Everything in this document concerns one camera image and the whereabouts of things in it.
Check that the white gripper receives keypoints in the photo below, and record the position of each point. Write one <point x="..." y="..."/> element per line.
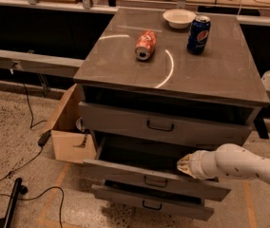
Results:
<point x="198" y="164"/>

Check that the grey drawer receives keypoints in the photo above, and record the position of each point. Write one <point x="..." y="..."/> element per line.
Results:
<point x="153" y="200"/>
<point x="151" y="165"/>
<point x="159" y="127"/>

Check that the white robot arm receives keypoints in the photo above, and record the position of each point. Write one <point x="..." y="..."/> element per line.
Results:
<point x="227" y="161"/>

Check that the grey bottom drawer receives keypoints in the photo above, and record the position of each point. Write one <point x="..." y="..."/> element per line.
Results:
<point x="153" y="200"/>

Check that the grey top drawer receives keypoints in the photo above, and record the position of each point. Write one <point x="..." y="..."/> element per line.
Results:
<point x="159" y="127"/>

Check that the grey drawer cabinet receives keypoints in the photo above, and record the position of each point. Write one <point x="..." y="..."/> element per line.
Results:
<point x="220" y="85"/>

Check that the cardboard box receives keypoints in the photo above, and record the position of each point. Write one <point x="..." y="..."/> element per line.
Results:
<point x="69" y="143"/>

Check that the orange soda can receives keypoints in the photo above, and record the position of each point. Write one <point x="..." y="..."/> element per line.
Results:
<point x="145" y="45"/>

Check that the blue pepsi can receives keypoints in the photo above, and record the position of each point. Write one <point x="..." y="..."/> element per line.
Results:
<point x="198" y="34"/>

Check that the white bowl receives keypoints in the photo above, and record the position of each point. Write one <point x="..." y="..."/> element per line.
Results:
<point x="179" y="18"/>

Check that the black stand base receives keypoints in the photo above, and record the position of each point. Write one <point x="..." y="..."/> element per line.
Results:
<point x="18" y="188"/>

